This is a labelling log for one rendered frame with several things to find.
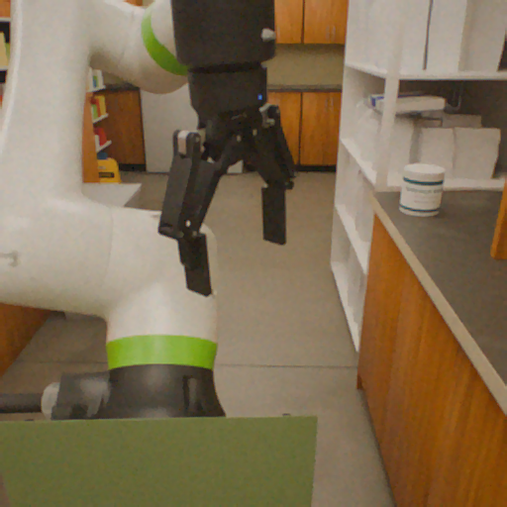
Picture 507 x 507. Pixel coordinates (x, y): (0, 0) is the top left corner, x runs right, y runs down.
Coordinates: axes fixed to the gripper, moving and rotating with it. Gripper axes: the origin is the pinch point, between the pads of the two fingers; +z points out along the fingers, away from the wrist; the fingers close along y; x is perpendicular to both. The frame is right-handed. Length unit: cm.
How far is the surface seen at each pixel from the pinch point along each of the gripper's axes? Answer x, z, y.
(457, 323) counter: 12, 38, -55
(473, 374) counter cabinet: 18, 46, -51
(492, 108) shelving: -28, 31, -232
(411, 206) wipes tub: -21, 40, -114
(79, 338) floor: -177, 135, -70
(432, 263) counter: -2, 39, -80
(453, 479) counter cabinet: 19, 75, -48
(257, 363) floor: -88, 138, -111
